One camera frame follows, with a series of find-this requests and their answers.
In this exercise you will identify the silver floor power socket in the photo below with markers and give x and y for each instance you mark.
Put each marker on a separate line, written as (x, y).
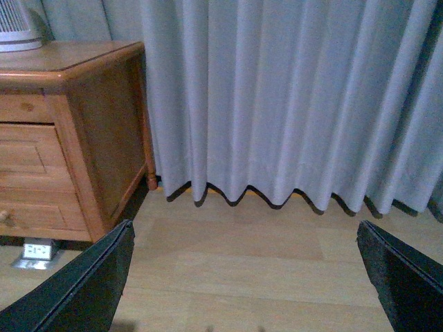
(37, 254)

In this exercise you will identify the wooden drawer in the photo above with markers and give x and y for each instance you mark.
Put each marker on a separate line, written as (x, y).
(55, 215)
(32, 159)

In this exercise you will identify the white cylindrical air purifier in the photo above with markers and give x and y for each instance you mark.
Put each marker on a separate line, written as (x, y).
(24, 26)

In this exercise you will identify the wooden nightstand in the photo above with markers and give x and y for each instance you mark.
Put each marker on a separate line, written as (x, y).
(94, 94)

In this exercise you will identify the grey curtain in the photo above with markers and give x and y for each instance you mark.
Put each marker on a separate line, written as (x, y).
(323, 97)

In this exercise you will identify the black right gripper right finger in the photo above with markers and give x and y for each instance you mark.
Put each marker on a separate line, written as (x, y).
(408, 283)

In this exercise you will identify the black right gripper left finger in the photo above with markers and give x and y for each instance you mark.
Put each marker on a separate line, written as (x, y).
(81, 296)

